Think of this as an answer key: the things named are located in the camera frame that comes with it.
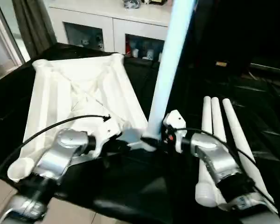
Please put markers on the white plastic table leg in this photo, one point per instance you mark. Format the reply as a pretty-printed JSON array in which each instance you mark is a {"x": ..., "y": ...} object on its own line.
[
  {"x": 217, "y": 112},
  {"x": 206, "y": 112},
  {"x": 235, "y": 126},
  {"x": 168, "y": 58}
]

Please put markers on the white window frame bar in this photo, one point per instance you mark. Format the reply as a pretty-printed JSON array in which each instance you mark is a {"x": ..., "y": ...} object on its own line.
[{"x": 4, "y": 35}]

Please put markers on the small white cup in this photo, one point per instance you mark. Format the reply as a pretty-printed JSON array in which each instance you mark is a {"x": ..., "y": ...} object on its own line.
[{"x": 135, "y": 53}]

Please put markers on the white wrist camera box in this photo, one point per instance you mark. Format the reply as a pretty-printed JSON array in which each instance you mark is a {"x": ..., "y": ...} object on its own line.
[
  {"x": 105, "y": 130},
  {"x": 175, "y": 119}
]

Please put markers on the white plastic table top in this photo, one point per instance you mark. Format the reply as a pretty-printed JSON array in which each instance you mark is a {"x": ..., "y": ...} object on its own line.
[{"x": 72, "y": 77}]

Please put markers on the black long pole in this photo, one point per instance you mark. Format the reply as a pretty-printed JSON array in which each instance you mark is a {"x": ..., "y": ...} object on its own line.
[{"x": 270, "y": 67}]

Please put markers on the black glossy mat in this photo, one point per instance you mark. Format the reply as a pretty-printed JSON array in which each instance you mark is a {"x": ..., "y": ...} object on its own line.
[{"x": 142, "y": 186}]

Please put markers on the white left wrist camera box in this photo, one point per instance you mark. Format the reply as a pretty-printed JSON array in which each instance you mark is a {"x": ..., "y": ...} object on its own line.
[{"x": 105, "y": 130}]

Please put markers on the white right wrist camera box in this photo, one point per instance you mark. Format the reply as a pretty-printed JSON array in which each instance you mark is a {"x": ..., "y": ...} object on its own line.
[{"x": 175, "y": 119}]

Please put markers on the small white jar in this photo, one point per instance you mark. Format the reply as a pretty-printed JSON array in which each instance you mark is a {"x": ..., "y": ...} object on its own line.
[{"x": 160, "y": 57}]

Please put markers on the patterned white jar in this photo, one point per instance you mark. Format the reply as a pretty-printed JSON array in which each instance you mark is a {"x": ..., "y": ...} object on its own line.
[{"x": 149, "y": 54}]

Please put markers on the white cabinet with glass doors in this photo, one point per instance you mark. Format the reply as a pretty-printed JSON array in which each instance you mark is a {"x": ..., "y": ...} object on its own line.
[{"x": 112, "y": 23}]

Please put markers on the black backdrop cloth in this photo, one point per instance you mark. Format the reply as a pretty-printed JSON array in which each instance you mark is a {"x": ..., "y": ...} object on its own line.
[{"x": 235, "y": 28}]

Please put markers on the grey ornament on cabinet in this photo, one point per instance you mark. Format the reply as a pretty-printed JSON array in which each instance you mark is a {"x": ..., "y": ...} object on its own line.
[{"x": 131, "y": 4}]

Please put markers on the red packet in cabinet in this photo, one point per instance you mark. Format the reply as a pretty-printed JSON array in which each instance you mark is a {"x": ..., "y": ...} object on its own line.
[{"x": 128, "y": 49}]

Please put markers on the small gold label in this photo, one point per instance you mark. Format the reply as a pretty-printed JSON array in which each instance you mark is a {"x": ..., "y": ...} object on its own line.
[{"x": 221, "y": 63}]

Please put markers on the grey brown curtain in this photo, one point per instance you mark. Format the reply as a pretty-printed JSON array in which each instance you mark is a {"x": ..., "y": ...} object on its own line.
[{"x": 35, "y": 23}]

